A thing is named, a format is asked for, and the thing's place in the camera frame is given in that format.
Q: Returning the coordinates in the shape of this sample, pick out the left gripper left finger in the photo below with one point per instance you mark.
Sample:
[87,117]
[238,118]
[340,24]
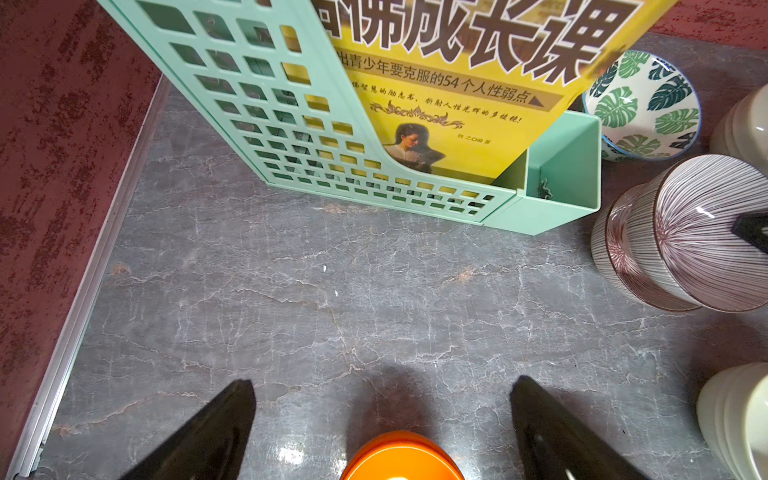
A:
[210,445]

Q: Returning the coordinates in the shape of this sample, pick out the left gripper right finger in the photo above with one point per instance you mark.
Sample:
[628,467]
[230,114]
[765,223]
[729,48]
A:
[554,444]

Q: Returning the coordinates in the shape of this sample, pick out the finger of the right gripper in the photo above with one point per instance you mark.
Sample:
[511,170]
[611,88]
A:
[752,228]

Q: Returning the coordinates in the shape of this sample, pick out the purple striped bowl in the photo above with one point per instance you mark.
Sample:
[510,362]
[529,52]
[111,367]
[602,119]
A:
[668,243]

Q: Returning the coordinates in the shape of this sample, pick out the cream bowl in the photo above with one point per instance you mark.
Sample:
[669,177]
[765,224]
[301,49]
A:
[742,132]
[731,412]

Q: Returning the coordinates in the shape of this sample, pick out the orange bowl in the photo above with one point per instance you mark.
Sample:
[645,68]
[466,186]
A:
[401,455]

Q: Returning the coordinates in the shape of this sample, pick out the small green leaf bowl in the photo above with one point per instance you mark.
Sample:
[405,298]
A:
[647,107]

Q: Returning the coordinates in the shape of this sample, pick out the cream bowl front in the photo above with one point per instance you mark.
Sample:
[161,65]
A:
[731,412]

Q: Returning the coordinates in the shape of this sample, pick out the yellow book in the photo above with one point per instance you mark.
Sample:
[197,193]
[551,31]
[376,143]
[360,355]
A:
[462,88]

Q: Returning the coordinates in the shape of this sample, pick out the mint green file organizer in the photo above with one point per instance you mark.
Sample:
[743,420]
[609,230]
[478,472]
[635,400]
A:
[265,76]

